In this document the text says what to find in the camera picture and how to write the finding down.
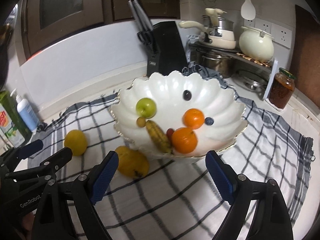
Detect small yellow-green fruit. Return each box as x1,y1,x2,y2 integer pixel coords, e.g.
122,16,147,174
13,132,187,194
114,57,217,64
136,116,146,128

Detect small brownish banana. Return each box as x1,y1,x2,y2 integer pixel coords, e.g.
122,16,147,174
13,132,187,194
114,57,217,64
145,120,172,153

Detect red grape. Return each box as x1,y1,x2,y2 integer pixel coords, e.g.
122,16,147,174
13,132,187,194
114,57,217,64
166,128,175,140

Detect green apple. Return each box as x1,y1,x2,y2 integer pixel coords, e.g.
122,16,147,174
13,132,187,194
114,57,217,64
136,98,157,119

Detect large orange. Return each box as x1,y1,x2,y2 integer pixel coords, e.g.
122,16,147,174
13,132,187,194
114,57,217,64
171,127,198,154

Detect blueberry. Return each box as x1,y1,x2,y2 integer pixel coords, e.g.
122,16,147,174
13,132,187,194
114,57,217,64
204,117,214,126

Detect small orange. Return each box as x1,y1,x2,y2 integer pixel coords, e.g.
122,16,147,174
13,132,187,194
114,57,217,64
182,108,204,129

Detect dark purple plum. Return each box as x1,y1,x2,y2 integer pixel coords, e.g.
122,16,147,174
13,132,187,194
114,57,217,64
183,90,192,101

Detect checkered kitchen cloth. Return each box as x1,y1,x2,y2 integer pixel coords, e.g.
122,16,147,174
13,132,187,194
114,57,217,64
27,64,316,240

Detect metal kitchen rack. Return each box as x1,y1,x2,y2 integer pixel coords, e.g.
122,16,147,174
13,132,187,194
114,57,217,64
187,35,278,100

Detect person's hand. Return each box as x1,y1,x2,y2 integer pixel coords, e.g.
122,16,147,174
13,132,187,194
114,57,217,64
21,212,35,240

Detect green dish soap bottle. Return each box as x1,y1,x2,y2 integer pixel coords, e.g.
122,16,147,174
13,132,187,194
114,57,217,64
1,90,32,148

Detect yellow lemon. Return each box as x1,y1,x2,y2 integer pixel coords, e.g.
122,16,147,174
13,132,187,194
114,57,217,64
64,129,88,156

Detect blue pump soap bottle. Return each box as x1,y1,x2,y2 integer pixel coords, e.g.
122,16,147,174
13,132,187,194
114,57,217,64
10,88,40,132

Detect yellow mango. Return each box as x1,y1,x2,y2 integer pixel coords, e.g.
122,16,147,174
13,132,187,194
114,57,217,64
115,146,150,179

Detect white scalloped fruit bowl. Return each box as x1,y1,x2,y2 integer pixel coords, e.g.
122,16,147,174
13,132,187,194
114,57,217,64
109,71,248,163

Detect jar of red sauce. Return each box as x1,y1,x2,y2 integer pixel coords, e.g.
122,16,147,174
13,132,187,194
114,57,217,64
268,68,296,110

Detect glass pot lid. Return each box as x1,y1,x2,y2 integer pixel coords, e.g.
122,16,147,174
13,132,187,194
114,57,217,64
236,70,268,92

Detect black knife block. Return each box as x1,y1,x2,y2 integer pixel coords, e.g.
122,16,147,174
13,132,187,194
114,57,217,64
146,21,188,77

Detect wooden cutting board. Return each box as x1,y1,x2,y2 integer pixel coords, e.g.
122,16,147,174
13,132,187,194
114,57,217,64
290,5,320,106

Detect steel pot under rack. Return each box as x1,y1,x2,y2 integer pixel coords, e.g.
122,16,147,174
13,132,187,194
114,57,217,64
195,48,235,79

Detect black scissors in block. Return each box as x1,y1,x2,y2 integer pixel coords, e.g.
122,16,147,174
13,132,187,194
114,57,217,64
137,31,154,53

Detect cream kettle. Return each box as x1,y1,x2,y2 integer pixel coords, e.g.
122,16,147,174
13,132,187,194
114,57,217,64
239,26,274,62

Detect steel pot with lid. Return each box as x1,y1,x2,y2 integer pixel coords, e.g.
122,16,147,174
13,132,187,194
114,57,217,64
202,8,235,41

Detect white rice spoon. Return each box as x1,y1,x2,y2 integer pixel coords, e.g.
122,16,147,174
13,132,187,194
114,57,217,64
240,0,256,21

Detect steel knife handles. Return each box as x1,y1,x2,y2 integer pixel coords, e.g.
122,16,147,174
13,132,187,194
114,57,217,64
128,0,153,31

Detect white wall socket strip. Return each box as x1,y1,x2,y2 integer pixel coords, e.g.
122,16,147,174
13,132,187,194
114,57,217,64
244,18,292,49

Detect cream saucepan with handle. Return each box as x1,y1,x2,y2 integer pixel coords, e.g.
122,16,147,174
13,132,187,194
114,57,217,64
178,21,236,50

